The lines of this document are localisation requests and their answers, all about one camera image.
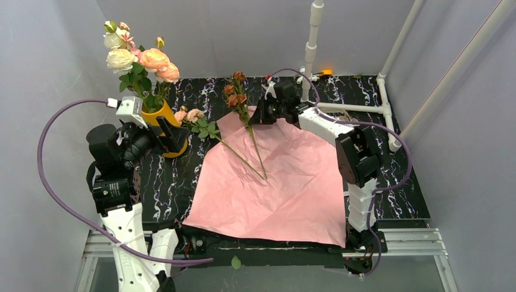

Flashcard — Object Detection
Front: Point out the small peach rose stem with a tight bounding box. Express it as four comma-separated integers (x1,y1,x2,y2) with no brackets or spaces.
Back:
173,106,266,179

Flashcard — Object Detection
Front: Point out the yellow cylindrical vase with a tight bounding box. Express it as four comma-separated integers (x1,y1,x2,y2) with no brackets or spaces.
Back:
142,100,190,158

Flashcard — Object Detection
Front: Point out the brown dried rose stem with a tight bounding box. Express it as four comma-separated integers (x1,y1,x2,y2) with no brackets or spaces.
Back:
223,71,268,179

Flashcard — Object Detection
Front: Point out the cream ribbon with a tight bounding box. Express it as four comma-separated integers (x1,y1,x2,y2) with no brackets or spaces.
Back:
327,110,358,122

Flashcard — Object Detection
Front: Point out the pink wrapping paper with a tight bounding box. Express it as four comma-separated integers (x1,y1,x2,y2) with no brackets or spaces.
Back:
184,113,346,246

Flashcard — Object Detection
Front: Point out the pink rose stem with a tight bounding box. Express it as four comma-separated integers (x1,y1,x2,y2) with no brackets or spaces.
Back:
117,22,142,59

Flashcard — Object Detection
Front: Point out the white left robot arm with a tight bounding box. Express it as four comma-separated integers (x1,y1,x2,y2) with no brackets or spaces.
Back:
86,116,189,291

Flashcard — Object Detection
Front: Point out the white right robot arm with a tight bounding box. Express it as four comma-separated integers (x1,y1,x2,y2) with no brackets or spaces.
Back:
249,81,383,250

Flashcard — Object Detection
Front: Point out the green fallen leaf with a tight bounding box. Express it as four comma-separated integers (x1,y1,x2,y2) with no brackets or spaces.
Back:
231,255,242,269

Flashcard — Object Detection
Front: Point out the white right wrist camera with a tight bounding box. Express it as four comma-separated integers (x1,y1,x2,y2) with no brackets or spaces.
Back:
263,75,277,100

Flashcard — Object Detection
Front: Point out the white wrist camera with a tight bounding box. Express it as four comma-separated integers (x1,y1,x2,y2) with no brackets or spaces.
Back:
106,96,148,128
263,75,277,100

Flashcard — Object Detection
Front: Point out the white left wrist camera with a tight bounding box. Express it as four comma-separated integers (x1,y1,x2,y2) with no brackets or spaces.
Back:
106,96,148,128

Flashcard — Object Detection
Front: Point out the white PVC pipe frame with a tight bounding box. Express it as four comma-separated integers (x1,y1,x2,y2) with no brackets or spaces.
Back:
313,1,515,149

